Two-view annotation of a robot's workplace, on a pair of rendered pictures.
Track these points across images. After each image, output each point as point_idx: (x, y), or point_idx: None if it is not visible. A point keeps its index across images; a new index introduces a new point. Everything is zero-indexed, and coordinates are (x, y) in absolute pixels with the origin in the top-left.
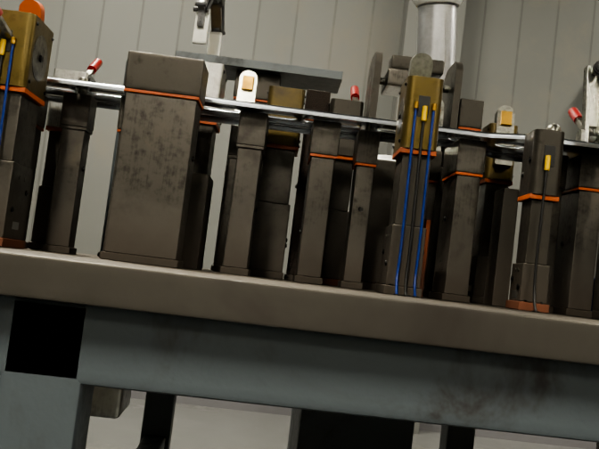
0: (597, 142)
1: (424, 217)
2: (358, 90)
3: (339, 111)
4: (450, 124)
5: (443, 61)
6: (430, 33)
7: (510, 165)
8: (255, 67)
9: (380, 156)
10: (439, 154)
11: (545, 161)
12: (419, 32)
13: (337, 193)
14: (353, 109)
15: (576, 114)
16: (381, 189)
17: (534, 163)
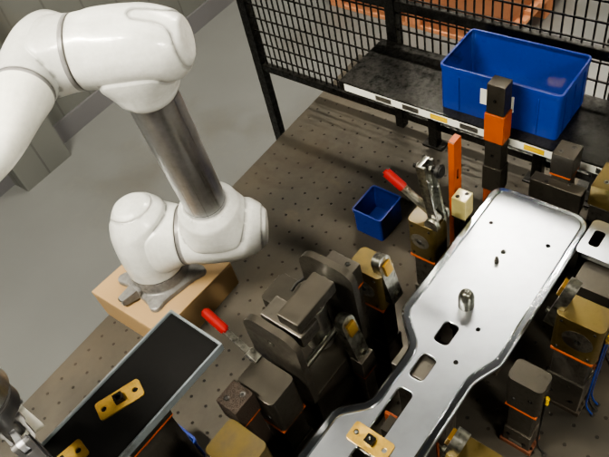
0: (442, 218)
1: (372, 387)
2: (214, 314)
3: (281, 405)
4: (359, 318)
5: (194, 146)
6: (169, 135)
7: (401, 294)
8: (148, 433)
9: (132, 218)
10: (372, 353)
11: (546, 403)
12: (149, 135)
13: (299, 432)
14: (289, 391)
15: (400, 184)
16: (330, 399)
17: (537, 406)
